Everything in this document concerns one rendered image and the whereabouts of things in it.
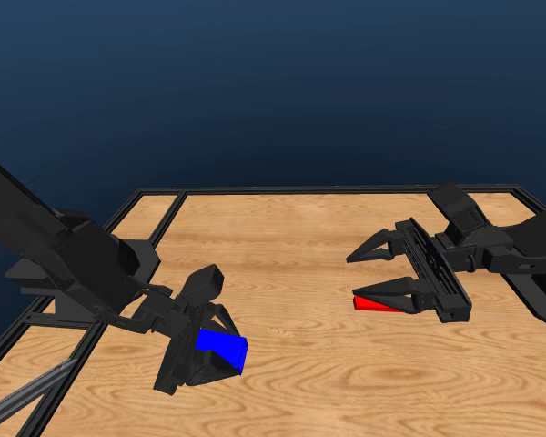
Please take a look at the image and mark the blue hollow socket block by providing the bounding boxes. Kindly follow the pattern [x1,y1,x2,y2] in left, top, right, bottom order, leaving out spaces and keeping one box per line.
[195,330,248,377]

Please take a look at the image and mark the thin red peg bar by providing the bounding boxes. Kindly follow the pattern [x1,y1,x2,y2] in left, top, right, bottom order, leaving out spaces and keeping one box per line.
[353,295,424,315]

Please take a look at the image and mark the grey metal strut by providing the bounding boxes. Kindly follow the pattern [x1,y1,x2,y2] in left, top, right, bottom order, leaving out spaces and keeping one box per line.
[0,358,78,427]

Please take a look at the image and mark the black table frame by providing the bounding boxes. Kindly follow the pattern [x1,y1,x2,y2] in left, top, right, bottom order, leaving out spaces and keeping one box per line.
[0,184,546,437]

